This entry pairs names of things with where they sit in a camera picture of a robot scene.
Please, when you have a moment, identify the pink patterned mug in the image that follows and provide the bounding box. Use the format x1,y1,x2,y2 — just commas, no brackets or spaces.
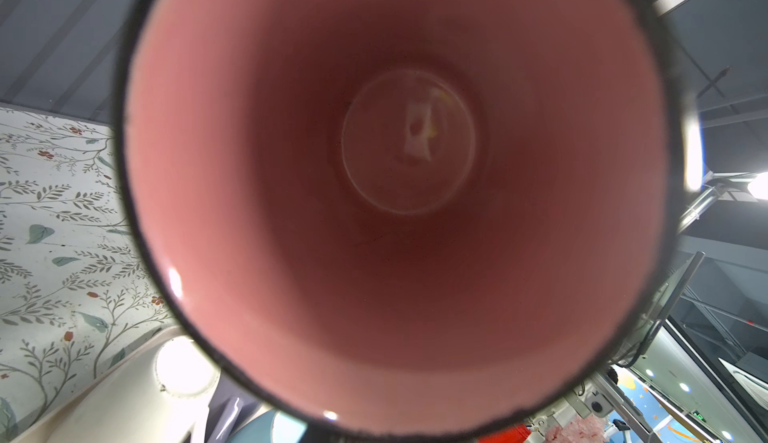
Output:
115,0,685,441

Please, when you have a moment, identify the light blue mug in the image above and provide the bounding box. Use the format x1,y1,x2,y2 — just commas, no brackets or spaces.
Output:
228,410,307,443

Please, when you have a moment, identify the purple mug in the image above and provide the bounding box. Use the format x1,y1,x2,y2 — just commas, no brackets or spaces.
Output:
205,374,271,442

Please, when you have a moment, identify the white mug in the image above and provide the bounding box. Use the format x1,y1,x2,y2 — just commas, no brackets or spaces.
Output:
154,336,221,442

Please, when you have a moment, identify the floral table cover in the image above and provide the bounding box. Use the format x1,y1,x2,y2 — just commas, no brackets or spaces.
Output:
1,108,173,442

